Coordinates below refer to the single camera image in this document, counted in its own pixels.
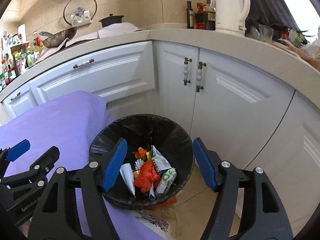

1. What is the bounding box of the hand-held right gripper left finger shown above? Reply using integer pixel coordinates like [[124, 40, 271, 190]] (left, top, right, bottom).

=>
[[27, 137, 128, 240]]

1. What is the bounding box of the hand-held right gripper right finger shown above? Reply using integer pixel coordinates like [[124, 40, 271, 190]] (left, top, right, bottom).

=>
[[192, 137, 293, 240]]

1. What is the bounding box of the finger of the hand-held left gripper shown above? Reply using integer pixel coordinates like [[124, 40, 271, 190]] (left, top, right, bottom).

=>
[[0, 145, 60, 188], [0, 139, 31, 178]]

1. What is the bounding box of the short white sachet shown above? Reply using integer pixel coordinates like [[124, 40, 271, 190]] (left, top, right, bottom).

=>
[[120, 163, 137, 198]]

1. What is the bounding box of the orange plastic bag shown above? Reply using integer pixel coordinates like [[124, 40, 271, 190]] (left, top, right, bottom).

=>
[[134, 160, 161, 193]]

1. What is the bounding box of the green white sachet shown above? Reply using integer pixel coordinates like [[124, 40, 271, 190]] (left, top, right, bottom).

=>
[[155, 168, 177, 195]]

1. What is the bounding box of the long white sachet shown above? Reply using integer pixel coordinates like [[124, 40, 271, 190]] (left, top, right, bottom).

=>
[[151, 145, 173, 175]]

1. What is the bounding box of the bin with black liner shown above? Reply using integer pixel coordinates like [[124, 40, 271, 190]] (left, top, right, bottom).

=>
[[89, 114, 195, 210]]

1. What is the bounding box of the purple tablecloth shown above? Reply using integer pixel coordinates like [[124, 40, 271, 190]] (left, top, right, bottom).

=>
[[0, 90, 165, 240]]

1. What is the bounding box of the small white cabinet front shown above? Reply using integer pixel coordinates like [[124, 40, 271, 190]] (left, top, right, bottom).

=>
[[1, 82, 48, 125]]

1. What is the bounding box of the broad white cabinet door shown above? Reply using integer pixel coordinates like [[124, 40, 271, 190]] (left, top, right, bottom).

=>
[[190, 49, 295, 170]]

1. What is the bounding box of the narrow white cabinet door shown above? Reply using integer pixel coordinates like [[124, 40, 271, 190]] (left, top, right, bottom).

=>
[[153, 41, 200, 140]]

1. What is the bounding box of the curved white cabinet door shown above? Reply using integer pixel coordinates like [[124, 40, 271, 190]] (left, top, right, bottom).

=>
[[244, 91, 320, 235]]

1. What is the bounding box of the wide white drawer front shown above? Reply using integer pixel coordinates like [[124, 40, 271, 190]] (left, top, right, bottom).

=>
[[29, 41, 155, 105]]

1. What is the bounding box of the group of condiment bottles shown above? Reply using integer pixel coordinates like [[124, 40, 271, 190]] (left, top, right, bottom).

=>
[[0, 30, 48, 92]]

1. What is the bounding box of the white spice rack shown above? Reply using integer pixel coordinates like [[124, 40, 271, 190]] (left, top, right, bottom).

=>
[[1, 42, 30, 58]]

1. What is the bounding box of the steel wok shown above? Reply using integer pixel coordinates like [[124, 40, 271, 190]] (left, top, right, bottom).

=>
[[37, 26, 78, 48]]

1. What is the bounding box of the paper towel roll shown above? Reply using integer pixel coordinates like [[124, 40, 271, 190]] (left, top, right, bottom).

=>
[[17, 24, 27, 40]]

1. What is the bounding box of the white stove cloth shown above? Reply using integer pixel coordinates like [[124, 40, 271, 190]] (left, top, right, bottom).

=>
[[37, 36, 100, 58], [97, 22, 140, 38]]

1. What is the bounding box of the glass cup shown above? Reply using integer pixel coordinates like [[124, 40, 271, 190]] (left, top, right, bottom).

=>
[[259, 24, 274, 42]]

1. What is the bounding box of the black cast iron pot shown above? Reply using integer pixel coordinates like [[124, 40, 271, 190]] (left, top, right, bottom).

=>
[[98, 14, 125, 28]]

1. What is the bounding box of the brown paper bag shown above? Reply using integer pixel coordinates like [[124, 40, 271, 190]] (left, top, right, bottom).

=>
[[270, 40, 320, 72]]

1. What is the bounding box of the soy sauce bottle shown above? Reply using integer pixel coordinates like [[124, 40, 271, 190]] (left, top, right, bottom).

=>
[[203, 0, 216, 31]]

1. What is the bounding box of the red packet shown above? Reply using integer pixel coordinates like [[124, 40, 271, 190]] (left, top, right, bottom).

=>
[[194, 2, 206, 30]]

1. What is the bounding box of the dark oil bottle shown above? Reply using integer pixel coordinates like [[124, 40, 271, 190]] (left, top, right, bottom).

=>
[[186, 1, 194, 29]]

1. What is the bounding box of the glass pot lid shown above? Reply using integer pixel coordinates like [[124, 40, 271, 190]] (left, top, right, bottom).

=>
[[62, 0, 98, 26]]

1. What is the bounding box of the white electric kettle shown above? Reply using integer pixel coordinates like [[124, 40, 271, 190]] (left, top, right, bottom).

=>
[[215, 0, 251, 37]]

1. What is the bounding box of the clear plastic bag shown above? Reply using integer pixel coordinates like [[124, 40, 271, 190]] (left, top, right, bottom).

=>
[[277, 26, 320, 60]]

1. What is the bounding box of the dark curtain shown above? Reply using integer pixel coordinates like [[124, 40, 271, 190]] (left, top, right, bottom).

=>
[[240, 0, 300, 30]]

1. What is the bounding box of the bright window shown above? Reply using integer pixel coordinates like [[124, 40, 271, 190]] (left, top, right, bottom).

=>
[[272, 0, 320, 35]]

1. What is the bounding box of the white ceramic door handle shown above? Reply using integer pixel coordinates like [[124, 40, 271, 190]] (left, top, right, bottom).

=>
[[196, 62, 207, 92], [184, 57, 192, 85]]

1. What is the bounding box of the wide drawer handle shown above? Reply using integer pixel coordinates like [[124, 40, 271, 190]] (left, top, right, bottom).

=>
[[73, 59, 95, 69]]

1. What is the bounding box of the white wall lid holder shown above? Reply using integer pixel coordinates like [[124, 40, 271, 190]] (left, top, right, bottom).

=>
[[70, 10, 92, 27]]

